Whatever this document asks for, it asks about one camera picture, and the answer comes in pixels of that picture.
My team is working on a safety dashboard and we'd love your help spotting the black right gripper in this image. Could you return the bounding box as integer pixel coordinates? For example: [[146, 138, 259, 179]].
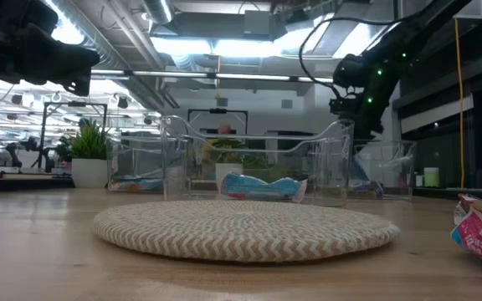
[[331, 94, 387, 140]]

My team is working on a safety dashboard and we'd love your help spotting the blue and white granola bar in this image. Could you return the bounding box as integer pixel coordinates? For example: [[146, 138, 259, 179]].
[[113, 177, 165, 192]]

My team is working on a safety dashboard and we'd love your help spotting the red and green granola bar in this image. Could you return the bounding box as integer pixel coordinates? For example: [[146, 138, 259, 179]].
[[451, 193, 482, 273]]

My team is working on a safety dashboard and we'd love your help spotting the clear plastic storage bin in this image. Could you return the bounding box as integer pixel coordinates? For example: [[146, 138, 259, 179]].
[[349, 140, 418, 202], [106, 135, 167, 193]]

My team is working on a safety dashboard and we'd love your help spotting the grassy plant in white pot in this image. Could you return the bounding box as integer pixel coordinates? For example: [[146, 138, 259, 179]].
[[68, 119, 112, 189]]

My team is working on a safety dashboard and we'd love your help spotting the pale green cylindrical container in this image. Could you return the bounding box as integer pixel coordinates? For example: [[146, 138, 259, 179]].
[[423, 167, 440, 188]]

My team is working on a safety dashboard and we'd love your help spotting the long light strip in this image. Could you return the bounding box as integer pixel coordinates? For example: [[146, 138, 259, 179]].
[[90, 69, 335, 84]]

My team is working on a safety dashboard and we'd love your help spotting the wide clear plastic bin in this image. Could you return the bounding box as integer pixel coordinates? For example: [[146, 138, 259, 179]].
[[160, 115, 356, 208]]

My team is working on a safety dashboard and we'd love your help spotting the person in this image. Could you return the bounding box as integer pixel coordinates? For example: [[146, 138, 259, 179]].
[[202, 123, 233, 164]]

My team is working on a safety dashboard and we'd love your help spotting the broad-leaf plant in white pot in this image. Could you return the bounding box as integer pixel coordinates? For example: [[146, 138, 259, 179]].
[[209, 138, 292, 185]]

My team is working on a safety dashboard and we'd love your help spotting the round woven beige mat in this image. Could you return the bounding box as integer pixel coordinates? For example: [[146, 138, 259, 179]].
[[93, 199, 401, 263]]

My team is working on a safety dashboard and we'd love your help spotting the large black background frame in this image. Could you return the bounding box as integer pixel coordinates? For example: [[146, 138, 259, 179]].
[[42, 101, 108, 168]]

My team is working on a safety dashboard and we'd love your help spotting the yellow extension cable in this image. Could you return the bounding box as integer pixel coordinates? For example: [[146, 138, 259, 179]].
[[453, 16, 466, 190]]

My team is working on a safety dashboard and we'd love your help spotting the small black background frame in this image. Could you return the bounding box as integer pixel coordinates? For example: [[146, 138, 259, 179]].
[[187, 108, 249, 135]]

